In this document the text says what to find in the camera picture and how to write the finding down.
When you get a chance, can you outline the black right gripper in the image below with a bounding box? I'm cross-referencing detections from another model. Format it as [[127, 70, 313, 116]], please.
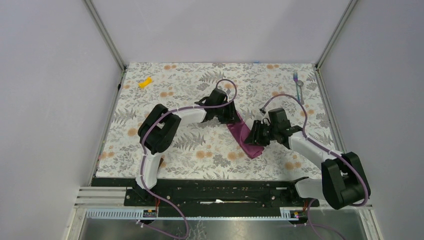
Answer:
[[243, 119, 278, 147]]

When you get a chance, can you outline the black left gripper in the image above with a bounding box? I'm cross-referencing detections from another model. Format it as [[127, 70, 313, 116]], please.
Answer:
[[214, 100, 241, 124]]

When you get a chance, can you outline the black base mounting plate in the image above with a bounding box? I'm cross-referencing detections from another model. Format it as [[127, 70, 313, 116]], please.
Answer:
[[124, 178, 321, 218]]

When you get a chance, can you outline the purple cloth napkin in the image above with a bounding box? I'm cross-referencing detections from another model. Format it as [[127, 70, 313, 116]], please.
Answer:
[[226, 112, 264, 159]]

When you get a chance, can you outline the brown rectangular block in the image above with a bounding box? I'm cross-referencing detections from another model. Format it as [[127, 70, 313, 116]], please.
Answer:
[[158, 158, 166, 169]]

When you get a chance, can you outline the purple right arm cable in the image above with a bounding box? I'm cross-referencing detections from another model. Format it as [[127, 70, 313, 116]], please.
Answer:
[[259, 93, 370, 240]]

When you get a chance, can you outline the slotted grey cable duct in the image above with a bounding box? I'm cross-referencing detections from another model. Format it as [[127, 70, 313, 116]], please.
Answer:
[[86, 208, 299, 222]]

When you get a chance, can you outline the silver spoon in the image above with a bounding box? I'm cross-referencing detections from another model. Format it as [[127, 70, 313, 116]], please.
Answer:
[[296, 80, 305, 105]]

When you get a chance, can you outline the floral patterned table mat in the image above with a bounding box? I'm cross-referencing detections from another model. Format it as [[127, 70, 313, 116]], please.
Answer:
[[95, 62, 335, 181]]

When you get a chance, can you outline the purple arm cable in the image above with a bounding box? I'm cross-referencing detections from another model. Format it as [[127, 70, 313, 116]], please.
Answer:
[[139, 78, 239, 240], [259, 93, 370, 240]]

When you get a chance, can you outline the iridescent fork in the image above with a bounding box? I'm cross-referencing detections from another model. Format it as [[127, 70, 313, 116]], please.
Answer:
[[293, 70, 301, 102]]

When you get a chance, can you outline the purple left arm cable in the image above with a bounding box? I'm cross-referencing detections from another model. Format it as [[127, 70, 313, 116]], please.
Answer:
[[139, 78, 239, 240]]

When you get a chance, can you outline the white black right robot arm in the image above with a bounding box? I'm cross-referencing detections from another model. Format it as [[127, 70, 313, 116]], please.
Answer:
[[244, 108, 371, 210]]

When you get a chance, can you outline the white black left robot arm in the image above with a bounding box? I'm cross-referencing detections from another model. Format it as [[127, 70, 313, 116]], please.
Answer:
[[135, 88, 241, 206]]

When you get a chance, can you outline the yellow plastic block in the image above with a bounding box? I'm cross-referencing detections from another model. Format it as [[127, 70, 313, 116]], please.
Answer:
[[138, 77, 153, 89]]

